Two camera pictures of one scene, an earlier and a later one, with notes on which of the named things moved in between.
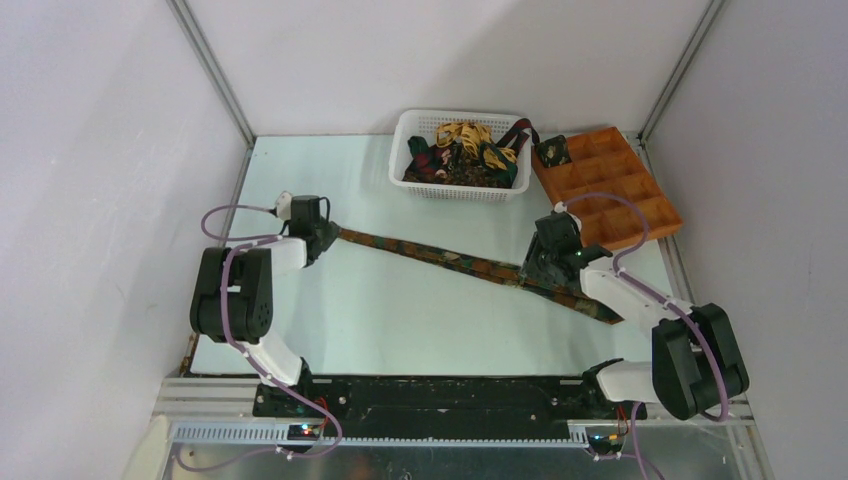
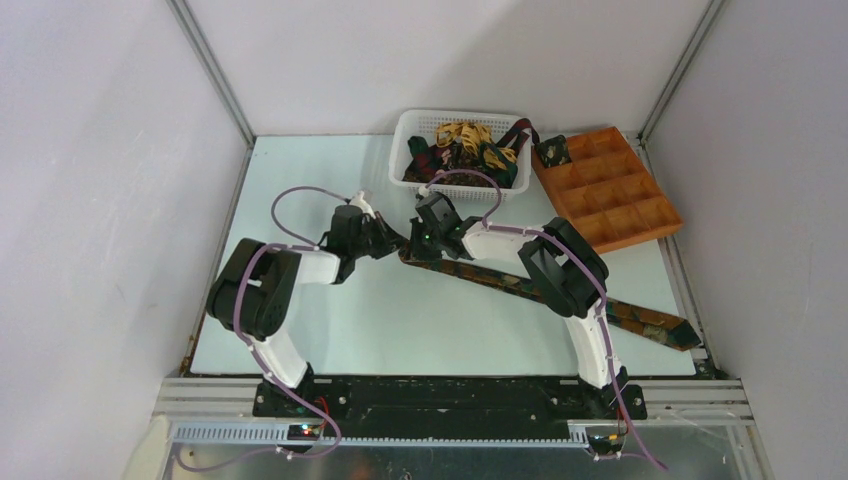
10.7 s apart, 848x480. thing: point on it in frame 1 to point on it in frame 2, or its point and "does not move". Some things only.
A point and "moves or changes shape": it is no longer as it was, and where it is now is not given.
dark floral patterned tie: x=488 y=270 moves or changes shape
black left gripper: x=331 y=232 to x=391 y=241
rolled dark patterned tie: x=554 y=151 does not move
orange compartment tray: x=606 y=161 does not move
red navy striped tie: x=520 y=137 does not move
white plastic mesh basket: x=411 y=123 does not move
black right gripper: x=530 y=268 to x=417 y=251
